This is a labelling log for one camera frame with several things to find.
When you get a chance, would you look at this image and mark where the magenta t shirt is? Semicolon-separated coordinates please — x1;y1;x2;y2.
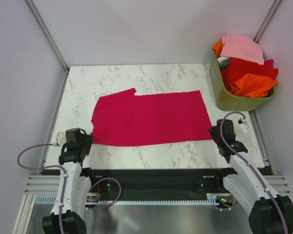
91;88;211;147

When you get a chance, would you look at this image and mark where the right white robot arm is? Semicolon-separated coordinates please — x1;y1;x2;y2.
209;119;293;234

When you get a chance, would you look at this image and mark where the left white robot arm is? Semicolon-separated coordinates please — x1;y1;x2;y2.
42;128;98;234

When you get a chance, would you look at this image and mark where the green laundry basket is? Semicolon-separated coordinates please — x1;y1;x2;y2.
209;52;276;112

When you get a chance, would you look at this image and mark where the red t shirt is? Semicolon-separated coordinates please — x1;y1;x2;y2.
221;58;278;91

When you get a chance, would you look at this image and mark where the white grey cloth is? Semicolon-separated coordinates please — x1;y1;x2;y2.
217;57;230;70

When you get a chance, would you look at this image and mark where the crimson t shirt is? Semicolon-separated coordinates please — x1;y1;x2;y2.
264;59;274;68

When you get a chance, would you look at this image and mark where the pink t shirt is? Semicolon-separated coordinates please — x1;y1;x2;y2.
220;34;264;65

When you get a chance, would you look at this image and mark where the dark orange t shirt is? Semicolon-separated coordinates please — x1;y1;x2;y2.
212;40;224;58

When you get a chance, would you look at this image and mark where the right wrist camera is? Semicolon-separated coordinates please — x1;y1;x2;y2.
234;118;250;135

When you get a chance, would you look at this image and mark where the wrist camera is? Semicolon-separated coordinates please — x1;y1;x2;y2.
234;118;250;135
52;132;66;147

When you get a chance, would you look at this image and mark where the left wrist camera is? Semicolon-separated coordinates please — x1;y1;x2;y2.
52;132;66;147

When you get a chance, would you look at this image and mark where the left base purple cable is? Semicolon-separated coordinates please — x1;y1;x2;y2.
84;177;123;212

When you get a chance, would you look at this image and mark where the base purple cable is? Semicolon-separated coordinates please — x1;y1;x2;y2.
216;192;242;212
84;177;123;212

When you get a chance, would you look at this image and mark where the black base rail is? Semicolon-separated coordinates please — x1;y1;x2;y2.
90;168;236;201

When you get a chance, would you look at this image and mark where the white cable duct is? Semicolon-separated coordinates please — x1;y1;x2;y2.
35;193;235;208

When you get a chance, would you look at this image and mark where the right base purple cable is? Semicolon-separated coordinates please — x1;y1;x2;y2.
216;192;242;212

